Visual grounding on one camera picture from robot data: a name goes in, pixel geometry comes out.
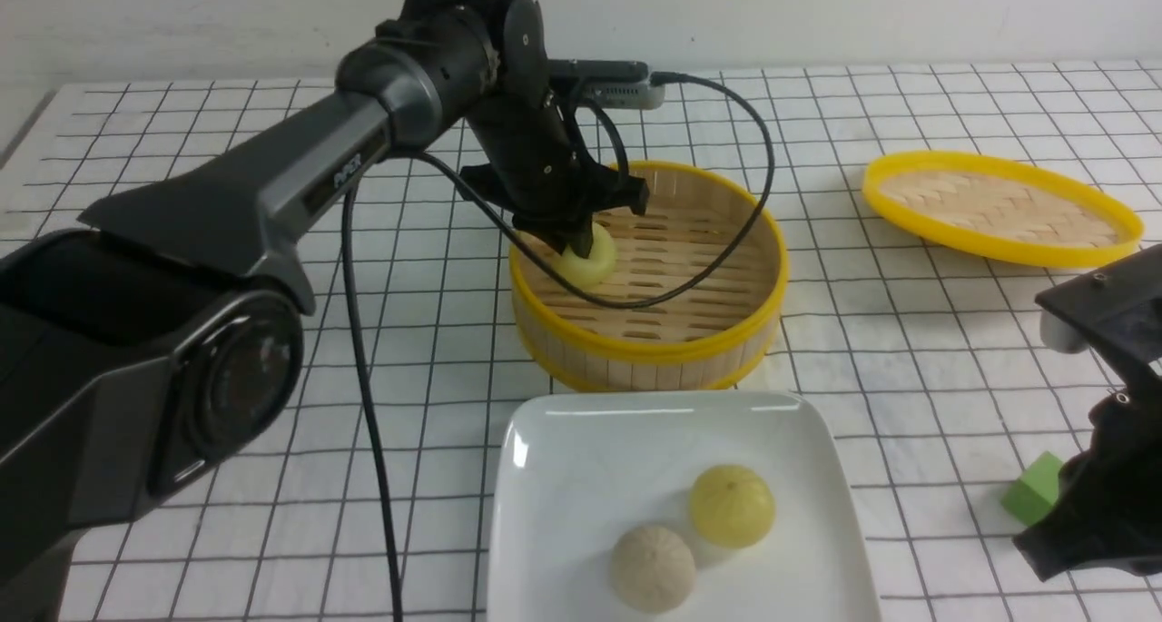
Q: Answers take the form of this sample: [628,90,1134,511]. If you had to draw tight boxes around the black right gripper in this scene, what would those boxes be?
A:
[1013,246,1161,581]

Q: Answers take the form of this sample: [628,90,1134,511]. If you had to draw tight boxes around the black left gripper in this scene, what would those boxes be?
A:
[460,59,650,259]

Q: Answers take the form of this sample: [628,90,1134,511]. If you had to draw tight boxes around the yellow steamed bun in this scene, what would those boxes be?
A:
[553,223,617,289]
[688,464,776,550]

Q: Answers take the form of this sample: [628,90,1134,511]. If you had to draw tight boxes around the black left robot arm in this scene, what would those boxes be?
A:
[1,0,650,621]

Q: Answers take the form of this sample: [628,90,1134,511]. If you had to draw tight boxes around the white square plate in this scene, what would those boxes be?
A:
[487,389,883,621]

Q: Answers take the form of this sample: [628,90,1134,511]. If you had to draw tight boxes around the beige steamed bun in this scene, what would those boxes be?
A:
[609,524,697,615]

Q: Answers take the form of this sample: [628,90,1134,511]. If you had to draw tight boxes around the green cube block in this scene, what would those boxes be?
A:
[1000,451,1064,527]

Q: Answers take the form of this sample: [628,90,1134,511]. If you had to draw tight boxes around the yellow-rimmed bamboo steamer basket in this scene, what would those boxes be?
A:
[507,160,790,391]

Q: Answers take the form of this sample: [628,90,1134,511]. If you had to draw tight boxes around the white grid-pattern tablecloth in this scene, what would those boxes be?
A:
[0,59,1162,622]

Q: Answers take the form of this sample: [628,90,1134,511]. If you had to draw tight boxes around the yellow-rimmed bamboo steamer lid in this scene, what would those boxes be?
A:
[862,151,1145,270]

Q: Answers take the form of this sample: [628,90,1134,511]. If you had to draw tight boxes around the black camera cable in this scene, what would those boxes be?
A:
[340,72,776,622]

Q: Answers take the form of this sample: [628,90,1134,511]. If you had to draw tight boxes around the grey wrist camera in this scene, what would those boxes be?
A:
[548,59,665,112]

